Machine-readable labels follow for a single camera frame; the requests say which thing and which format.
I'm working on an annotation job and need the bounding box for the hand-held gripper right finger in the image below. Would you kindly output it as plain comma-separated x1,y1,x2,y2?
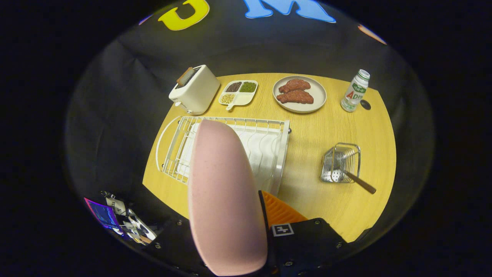
258,190,349,277

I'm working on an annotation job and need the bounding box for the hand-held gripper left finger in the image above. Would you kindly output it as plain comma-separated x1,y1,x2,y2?
144,219,212,276

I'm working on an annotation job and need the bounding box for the pink plate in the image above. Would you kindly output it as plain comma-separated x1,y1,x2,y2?
187,119,268,277

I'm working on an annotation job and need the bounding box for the silver wire basket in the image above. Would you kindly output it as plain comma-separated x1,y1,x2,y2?
321,143,361,184

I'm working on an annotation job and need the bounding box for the brown-handled metal spoon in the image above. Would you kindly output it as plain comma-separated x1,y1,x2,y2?
331,152,377,194

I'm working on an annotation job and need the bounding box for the white wire dish rack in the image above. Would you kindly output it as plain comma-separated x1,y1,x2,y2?
156,115,291,197

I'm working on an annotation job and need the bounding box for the beige plate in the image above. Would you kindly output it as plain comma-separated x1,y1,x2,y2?
273,75,327,114

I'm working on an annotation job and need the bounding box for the white divided bean dish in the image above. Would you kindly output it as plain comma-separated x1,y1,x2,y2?
218,80,258,111

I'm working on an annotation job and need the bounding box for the white patterned clutter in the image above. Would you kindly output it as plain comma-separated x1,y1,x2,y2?
105,195,158,245

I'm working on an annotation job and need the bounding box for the purple lit screen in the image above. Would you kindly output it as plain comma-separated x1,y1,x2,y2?
84,197,123,231

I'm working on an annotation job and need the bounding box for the cream toaster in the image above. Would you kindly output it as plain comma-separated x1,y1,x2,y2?
169,65,221,115

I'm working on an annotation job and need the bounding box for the brown meat piece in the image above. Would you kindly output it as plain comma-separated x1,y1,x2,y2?
276,90,314,104
279,79,311,93

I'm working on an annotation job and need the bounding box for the white green-label bottle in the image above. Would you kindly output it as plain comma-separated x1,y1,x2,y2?
340,69,370,113

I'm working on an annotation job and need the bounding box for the brown bread slice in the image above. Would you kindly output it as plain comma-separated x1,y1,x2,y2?
176,67,194,86

